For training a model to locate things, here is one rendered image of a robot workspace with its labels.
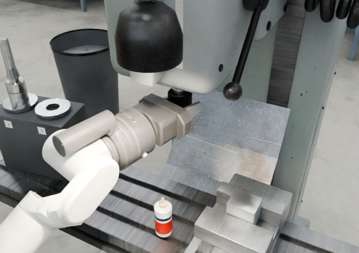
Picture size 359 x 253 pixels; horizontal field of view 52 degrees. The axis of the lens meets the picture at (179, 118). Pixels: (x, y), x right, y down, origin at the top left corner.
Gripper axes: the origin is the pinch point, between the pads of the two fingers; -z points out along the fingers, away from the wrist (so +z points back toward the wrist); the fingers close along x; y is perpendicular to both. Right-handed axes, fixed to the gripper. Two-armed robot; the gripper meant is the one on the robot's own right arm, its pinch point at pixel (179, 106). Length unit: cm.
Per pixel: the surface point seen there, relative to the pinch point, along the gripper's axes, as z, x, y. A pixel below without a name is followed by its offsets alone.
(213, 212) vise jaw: 0.7, -10.5, 21.3
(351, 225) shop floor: -120, -21, 122
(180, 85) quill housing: 7.5, -6.7, -10.2
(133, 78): 13.0, -2.1, -11.8
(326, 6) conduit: -23.9, -15.2, -17.7
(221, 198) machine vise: -5.3, -8.3, 23.2
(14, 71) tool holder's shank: 11.3, 45.7, 3.4
